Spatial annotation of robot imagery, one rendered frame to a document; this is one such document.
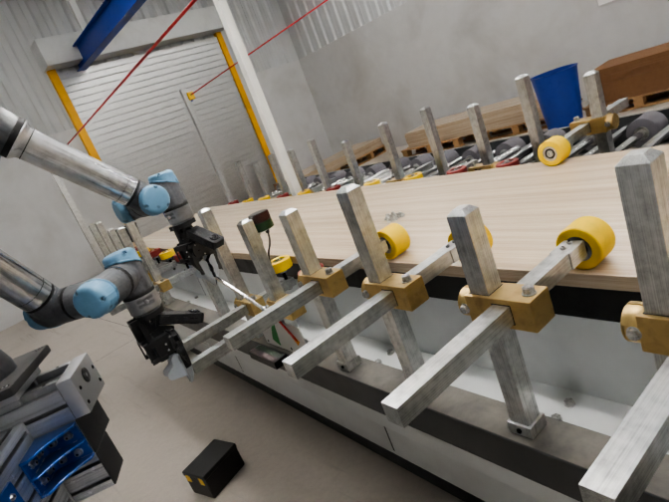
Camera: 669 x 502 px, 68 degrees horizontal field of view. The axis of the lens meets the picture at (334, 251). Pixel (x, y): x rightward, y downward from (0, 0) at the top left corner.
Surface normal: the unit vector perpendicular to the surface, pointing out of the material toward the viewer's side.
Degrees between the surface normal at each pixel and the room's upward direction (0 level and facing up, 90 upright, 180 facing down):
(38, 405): 90
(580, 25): 90
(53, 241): 90
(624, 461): 0
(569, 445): 0
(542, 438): 0
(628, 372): 90
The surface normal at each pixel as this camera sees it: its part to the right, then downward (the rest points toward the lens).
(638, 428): -0.35, -0.90
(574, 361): -0.73, 0.44
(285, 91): 0.65, -0.02
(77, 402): 0.22, 0.21
